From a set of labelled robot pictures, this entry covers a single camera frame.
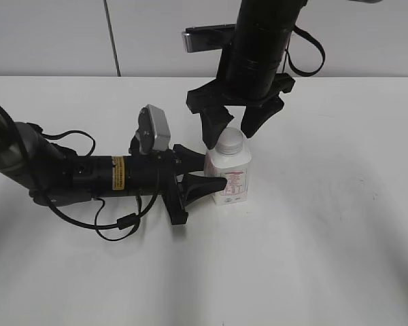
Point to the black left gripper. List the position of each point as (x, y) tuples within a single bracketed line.
[(157, 172)]

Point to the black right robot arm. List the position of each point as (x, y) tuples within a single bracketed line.
[(252, 49)]

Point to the white screw cap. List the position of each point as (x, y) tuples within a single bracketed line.
[(230, 142)]

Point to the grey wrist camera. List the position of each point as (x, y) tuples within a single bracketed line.
[(153, 133), (207, 38)]

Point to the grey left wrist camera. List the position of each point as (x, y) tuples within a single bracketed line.
[(153, 133)]

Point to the white plastic bottle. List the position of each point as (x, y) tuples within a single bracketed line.
[(235, 169)]

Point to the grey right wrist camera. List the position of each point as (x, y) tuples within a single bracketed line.
[(207, 38)]

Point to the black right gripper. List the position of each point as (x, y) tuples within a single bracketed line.
[(210, 101)]

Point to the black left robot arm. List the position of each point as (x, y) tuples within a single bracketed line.
[(57, 176)]

